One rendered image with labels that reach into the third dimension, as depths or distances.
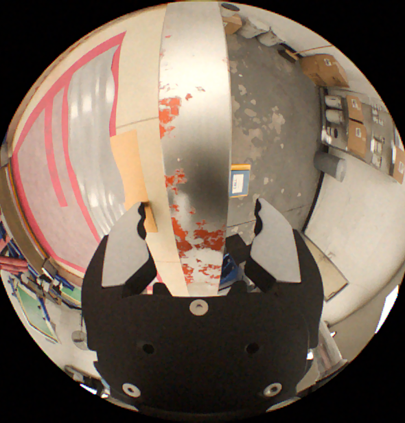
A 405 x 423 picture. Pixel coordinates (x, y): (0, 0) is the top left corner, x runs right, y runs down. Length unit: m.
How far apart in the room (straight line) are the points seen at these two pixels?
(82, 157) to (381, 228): 3.38
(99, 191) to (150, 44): 0.15
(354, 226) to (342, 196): 0.69
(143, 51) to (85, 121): 0.08
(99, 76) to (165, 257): 0.22
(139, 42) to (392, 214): 3.30
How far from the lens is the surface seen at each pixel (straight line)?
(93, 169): 0.15
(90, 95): 0.16
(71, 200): 0.21
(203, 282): 0.16
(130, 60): 0.15
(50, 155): 0.23
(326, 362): 0.55
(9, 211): 0.57
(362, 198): 3.19
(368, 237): 3.33
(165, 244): 0.16
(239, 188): 0.51
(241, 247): 0.62
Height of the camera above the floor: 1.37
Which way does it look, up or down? 54 degrees down
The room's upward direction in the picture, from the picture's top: 150 degrees clockwise
